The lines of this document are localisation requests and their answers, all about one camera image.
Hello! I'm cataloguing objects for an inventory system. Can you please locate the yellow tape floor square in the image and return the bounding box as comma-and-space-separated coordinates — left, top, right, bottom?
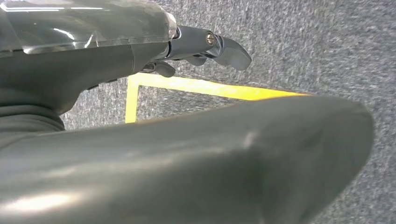
124, 72, 310, 124

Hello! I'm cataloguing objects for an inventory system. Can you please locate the grey robot body shell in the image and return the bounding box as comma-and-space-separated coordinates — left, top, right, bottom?
0, 95, 375, 224

